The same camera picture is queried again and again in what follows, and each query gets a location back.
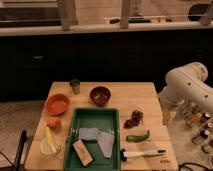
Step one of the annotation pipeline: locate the green plastic tray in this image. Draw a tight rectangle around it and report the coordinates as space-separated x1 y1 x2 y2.
64 108 121 171

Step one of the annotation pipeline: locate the purple bowl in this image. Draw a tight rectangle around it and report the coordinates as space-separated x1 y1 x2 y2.
90 86 111 107

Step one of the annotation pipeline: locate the grey cloth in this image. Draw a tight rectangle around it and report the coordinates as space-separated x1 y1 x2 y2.
98 131 114 158

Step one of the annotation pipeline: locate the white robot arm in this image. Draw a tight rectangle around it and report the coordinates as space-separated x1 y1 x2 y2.
158 62 213 125

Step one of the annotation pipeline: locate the yellow corn cob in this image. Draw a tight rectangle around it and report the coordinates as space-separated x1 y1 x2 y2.
45 127 57 154

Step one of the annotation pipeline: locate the white dish brush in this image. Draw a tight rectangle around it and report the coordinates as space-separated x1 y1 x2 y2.
120 149 166 162

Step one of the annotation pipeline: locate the black pole stand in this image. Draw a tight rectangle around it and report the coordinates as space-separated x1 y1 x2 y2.
13 130 27 171

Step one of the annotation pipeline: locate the spice bottle rack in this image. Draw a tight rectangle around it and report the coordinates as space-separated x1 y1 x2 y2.
184 103 213 154

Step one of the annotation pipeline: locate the wooden block brush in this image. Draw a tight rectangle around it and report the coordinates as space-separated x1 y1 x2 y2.
73 140 93 167

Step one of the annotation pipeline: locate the orange bowl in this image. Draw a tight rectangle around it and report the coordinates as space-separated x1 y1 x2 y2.
44 94 70 116

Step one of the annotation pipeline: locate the dried red chili bunch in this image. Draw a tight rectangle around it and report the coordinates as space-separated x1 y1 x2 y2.
124 110 143 129

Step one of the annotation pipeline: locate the orange fruit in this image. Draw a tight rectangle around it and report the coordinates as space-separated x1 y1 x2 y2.
47 117 61 129

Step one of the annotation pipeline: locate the green chili pepper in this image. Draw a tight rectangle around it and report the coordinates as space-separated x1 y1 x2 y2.
126 130 150 143

